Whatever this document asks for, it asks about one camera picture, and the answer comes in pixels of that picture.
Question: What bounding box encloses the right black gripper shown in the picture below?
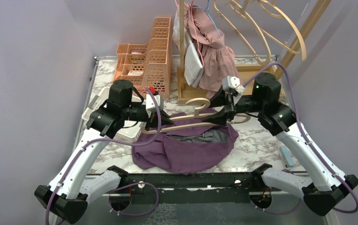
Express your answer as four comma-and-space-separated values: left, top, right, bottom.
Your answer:
201, 84, 266, 127

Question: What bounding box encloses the wooden hanger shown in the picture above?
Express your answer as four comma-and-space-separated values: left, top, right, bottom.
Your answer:
213, 0, 273, 67
228, 0, 307, 62
140, 97, 252, 135

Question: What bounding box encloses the purple cloth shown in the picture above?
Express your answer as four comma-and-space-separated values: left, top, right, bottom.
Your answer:
131, 124, 239, 174

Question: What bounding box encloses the pink clothes pile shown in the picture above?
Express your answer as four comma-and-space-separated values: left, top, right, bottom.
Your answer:
184, 5, 239, 98

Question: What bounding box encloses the white skirt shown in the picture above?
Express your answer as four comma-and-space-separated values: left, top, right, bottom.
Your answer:
172, 11, 203, 88

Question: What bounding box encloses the blue wire hanger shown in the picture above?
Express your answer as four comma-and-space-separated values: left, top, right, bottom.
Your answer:
193, 0, 221, 37

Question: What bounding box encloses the pink wire hanger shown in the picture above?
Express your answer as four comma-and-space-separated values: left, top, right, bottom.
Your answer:
188, 1, 205, 67

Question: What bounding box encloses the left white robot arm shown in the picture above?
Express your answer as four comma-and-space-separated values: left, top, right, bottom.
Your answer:
34, 80, 171, 225

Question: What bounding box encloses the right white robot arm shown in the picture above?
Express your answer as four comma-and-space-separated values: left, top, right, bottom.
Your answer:
205, 72, 358, 216

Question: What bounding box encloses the wooden hanger rack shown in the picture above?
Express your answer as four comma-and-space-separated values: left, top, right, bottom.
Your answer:
177, 0, 333, 106

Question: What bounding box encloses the white plastic basket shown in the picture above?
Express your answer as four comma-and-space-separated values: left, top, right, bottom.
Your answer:
82, 87, 144, 143

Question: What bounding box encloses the orange plastic file organizer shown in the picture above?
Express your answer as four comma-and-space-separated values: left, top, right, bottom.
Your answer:
113, 17, 172, 98

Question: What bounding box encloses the light blue small block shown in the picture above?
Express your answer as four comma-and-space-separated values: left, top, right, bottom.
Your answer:
278, 145, 295, 168

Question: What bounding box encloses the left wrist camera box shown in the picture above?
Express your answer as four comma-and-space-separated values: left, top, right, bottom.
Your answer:
145, 94, 164, 116

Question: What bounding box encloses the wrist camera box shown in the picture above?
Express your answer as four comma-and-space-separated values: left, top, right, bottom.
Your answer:
145, 94, 164, 116
222, 76, 245, 96

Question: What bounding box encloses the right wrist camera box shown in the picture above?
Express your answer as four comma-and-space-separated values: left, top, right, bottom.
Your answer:
222, 76, 245, 96

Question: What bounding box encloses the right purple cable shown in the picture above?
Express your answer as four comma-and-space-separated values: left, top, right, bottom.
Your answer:
242, 62, 358, 216

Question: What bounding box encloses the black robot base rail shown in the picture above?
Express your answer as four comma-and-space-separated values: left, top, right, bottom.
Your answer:
108, 164, 272, 204

